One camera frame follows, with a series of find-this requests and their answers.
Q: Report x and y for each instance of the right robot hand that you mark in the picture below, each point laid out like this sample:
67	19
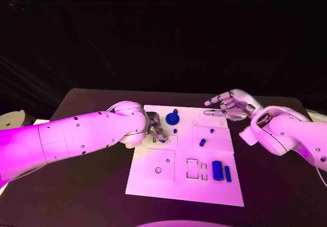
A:
233	106

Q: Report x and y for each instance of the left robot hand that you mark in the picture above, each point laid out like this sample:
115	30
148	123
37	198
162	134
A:
154	127

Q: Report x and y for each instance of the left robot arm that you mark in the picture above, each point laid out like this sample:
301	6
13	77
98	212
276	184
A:
76	134

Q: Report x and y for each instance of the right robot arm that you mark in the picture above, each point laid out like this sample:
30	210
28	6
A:
285	134

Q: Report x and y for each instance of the white task board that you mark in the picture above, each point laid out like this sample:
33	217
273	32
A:
183	156

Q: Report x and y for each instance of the blue gear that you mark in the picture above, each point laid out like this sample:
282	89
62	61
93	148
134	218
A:
171	118

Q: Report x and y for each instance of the blue short cylinder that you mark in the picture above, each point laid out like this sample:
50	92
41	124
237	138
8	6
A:
201	142

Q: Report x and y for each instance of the thick blue long cylinder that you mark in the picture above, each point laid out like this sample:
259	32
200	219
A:
217	170

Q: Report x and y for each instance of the thin blue long cylinder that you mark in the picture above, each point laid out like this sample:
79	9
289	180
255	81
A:
227	173

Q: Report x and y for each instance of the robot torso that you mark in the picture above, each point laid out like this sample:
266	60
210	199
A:
181	223

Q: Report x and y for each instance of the white round object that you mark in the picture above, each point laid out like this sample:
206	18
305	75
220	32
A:
11	119

